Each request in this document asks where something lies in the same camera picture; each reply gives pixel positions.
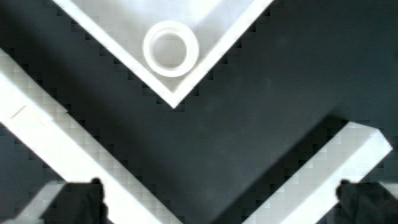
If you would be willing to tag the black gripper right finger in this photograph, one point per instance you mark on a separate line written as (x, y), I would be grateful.
(368, 203)

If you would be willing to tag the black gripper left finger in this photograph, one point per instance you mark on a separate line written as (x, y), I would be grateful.
(68, 203)

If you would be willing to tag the white square tabletop panel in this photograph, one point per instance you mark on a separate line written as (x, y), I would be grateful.
(168, 36)

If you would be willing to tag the white L-shaped obstacle fence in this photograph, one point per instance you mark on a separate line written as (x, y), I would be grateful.
(38, 121)

